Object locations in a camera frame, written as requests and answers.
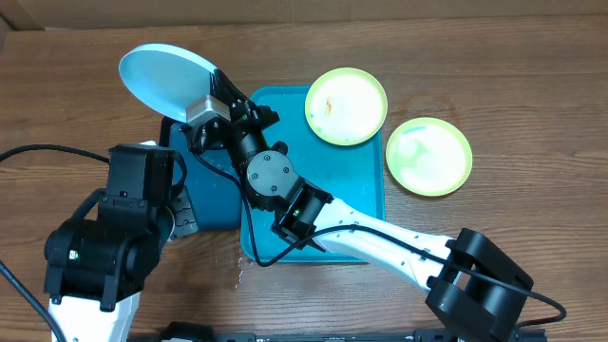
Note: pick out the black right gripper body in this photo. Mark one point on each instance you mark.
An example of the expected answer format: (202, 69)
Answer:
(242, 114)

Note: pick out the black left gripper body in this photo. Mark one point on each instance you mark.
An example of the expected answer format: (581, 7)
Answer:
(185, 220)

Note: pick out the light blue plate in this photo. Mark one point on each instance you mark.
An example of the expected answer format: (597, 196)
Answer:
(166, 78)

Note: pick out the yellow plate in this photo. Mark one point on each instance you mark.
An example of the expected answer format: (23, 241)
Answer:
(346, 106)
(429, 157)

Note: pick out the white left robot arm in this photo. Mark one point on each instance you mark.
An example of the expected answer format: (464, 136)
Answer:
(100, 257)

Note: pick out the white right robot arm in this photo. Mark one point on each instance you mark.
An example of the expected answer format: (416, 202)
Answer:
(472, 286)

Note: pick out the black water tray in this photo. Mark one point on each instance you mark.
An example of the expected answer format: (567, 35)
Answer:
(216, 200)

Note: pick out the blue serving tray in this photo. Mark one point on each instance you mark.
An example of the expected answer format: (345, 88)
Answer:
(354, 174)

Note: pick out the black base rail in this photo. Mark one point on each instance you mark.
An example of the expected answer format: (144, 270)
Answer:
(181, 331)

